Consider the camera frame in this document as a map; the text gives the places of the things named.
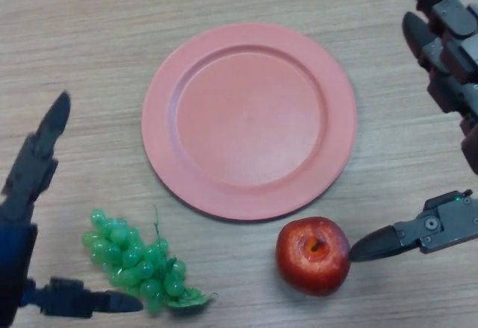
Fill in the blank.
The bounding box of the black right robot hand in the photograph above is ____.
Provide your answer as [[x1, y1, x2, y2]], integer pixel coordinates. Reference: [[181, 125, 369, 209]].
[[347, 0, 478, 262]]

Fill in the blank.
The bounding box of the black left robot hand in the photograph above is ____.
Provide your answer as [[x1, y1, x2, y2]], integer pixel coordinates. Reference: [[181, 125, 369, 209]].
[[0, 89, 145, 328]]

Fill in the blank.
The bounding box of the green plastic grape bunch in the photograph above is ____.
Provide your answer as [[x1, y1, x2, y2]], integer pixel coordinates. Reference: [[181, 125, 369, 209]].
[[81, 203, 218, 315]]

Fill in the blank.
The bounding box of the pink round plate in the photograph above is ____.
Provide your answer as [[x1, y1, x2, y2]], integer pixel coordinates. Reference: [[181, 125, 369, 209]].
[[141, 22, 359, 221]]

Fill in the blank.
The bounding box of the red apple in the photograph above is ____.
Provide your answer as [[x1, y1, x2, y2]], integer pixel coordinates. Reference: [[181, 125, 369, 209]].
[[275, 216, 352, 297]]

